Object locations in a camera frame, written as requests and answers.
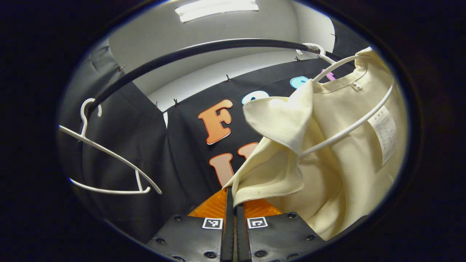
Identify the ceiling light panel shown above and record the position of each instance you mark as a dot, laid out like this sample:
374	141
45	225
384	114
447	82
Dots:
218	9

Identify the black backdrop cloth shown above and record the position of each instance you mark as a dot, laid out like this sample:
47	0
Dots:
145	145

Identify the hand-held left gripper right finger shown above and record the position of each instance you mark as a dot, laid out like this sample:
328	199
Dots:
241	240

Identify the cream button shirt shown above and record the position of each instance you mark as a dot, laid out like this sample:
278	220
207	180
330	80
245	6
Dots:
338	174

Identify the black clothes rack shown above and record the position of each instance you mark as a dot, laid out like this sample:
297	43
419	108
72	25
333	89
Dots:
218	44

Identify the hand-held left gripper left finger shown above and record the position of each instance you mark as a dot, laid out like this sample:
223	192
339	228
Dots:
229	236

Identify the empty white hanger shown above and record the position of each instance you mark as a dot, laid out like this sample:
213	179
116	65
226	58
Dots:
84	125

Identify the white hanger with shirt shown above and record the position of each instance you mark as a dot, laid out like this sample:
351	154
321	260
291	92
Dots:
346	129

